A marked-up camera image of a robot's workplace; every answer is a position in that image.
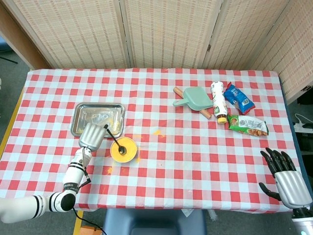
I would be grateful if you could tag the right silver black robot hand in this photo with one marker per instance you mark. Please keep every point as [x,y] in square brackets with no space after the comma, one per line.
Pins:
[292,188]

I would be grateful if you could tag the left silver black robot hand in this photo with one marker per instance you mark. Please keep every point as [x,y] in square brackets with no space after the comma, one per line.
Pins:
[92,135]

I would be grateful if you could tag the black spoon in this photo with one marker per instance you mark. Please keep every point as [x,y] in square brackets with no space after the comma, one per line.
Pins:
[121,149]

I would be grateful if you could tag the blue robot base seat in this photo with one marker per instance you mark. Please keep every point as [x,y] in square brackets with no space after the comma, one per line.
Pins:
[154,222]

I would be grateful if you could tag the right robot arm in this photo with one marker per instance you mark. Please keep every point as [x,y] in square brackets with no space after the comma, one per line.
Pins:
[304,221]

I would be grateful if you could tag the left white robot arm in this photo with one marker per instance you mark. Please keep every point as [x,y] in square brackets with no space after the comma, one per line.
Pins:
[73,173]

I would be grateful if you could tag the rectangular metal tray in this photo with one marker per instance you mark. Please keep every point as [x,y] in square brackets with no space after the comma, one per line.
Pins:
[97,112]

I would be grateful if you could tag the yellow bowl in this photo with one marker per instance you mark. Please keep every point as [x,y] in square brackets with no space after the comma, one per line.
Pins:
[130,154]

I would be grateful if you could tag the white power strip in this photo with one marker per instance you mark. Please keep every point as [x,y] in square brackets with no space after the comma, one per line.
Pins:
[303,127]

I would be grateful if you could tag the green snack bag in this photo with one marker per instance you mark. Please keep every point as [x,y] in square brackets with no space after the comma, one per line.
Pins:
[247,124]

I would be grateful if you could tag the red white checkered tablecloth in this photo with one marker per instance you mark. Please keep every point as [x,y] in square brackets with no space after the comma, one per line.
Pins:
[171,159]

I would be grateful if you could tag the orange box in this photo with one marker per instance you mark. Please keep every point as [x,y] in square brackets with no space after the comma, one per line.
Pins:
[90,230]

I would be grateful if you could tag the blue snack bag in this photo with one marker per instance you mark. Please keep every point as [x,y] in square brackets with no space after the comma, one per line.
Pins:
[239,99]

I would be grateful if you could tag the green plastic dustpan scoop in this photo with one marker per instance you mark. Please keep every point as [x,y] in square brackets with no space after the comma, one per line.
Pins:
[195,98]

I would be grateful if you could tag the wooden rolling pin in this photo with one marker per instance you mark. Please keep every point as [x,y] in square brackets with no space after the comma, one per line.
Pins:
[206,114]

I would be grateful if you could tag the white bottle with yellow cap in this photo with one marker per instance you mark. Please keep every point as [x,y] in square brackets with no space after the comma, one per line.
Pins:
[218,100]

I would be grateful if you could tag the woven folding screen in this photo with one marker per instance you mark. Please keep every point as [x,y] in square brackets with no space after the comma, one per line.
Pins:
[166,31]

